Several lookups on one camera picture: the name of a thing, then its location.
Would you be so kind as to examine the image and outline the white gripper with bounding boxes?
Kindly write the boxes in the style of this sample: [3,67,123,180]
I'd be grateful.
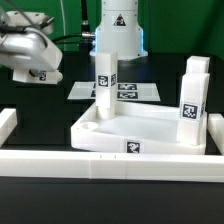
[0,28,62,71]

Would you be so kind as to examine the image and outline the black cable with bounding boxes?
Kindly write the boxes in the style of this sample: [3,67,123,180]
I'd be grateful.
[51,0,98,46]

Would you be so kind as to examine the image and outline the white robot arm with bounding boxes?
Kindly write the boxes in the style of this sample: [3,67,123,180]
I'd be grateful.
[0,0,148,63]

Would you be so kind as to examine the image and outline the white thin cable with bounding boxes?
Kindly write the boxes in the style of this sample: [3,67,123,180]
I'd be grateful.
[59,0,67,52]

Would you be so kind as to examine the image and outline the marker sheet with tags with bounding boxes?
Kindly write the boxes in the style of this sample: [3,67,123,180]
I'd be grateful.
[68,82,160,102]

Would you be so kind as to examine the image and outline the white desk top tray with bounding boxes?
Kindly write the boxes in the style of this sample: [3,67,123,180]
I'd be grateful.
[71,101,207,155]

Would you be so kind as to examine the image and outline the white U-shaped fence frame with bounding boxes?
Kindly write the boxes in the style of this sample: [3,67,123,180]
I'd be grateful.
[0,109,224,183]

